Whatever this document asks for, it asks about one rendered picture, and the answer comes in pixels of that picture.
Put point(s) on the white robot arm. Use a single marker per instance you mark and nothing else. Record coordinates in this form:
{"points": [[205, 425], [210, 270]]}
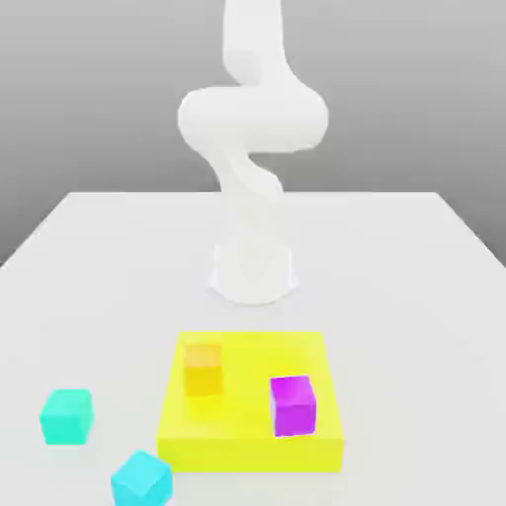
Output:
{"points": [[253, 118]]}

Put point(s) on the small orange cube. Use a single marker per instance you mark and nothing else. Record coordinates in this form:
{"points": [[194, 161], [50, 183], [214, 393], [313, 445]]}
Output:
{"points": [[203, 371]]}

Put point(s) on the small magenta cube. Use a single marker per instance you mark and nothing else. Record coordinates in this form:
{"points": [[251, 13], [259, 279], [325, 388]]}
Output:
{"points": [[293, 407]]}

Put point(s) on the small turquoise cube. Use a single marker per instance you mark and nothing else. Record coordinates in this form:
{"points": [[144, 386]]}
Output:
{"points": [[66, 417]]}

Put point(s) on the small cyan cube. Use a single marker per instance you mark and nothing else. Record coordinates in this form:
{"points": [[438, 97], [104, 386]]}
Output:
{"points": [[141, 480]]}

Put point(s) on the large yellow box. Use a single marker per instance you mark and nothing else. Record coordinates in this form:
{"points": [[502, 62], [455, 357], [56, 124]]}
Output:
{"points": [[249, 442]]}

